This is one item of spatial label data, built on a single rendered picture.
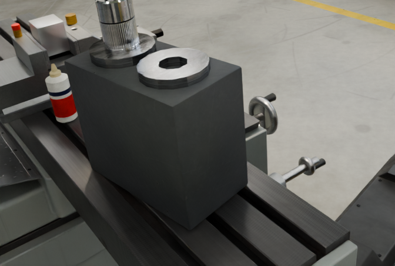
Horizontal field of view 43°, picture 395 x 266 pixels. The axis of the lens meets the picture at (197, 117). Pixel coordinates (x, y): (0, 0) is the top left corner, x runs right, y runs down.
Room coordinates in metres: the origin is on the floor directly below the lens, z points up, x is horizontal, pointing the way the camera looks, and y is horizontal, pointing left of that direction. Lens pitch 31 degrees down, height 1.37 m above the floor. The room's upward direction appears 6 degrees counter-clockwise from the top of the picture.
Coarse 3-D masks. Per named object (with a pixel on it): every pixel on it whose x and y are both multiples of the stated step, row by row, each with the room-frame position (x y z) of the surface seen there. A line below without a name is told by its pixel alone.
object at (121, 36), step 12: (108, 12) 0.61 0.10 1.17; (120, 12) 0.61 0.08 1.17; (132, 12) 0.62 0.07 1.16; (108, 24) 0.61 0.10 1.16; (120, 24) 0.61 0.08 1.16; (132, 24) 0.62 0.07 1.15; (108, 36) 0.61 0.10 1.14; (120, 36) 0.61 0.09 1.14; (132, 36) 0.61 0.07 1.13; (108, 48) 0.61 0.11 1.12; (120, 48) 0.61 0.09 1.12; (132, 48) 0.61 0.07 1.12
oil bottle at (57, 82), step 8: (56, 72) 0.80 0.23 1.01; (48, 80) 0.79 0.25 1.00; (56, 80) 0.79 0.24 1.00; (64, 80) 0.79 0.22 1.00; (48, 88) 0.79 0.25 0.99; (56, 88) 0.78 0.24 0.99; (64, 88) 0.79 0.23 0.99; (56, 96) 0.78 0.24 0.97; (64, 96) 0.79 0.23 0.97; (72, 96) 0.80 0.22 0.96; (56, 104) 0.78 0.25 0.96; (64, 104) 0.78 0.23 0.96; (72, 104) 0.79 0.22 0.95; (56, 112) 0.79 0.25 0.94; (64, 112) 0.78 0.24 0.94; (72, 112) 0.79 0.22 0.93; (56, 120) 0.79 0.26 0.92; (64, 120) 0.78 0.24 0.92; (72, 120) 0.79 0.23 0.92
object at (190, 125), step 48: (96, 48) 0.63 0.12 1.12; (144, 48) 0.61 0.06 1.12; (96, 96) 0.58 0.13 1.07; (144, 96) 0.51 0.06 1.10; (192, 96) 0.49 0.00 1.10; (240, 96) 0.55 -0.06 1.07; (96, 144) 0.61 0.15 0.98; (144, 144) 0.52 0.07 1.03; (192, 144) 0.49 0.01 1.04; (240, 144) 0.54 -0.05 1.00; (144, 192) 0.53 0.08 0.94; (192, 192) 0.48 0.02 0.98
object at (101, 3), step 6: (96, 0) 0.62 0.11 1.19; (102, 0) 0.62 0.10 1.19; (108, 0) 0.61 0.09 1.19; (114, 0) 0.61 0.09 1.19; (120, 0) 0.61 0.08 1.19; (126, 0) 0.61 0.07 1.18; (96, 6) 0.62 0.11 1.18; (102, 6) 0.61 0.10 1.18; (108, 6) 0.61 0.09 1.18; (114, 6) 0.61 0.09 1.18; (120, 6) 0.61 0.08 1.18
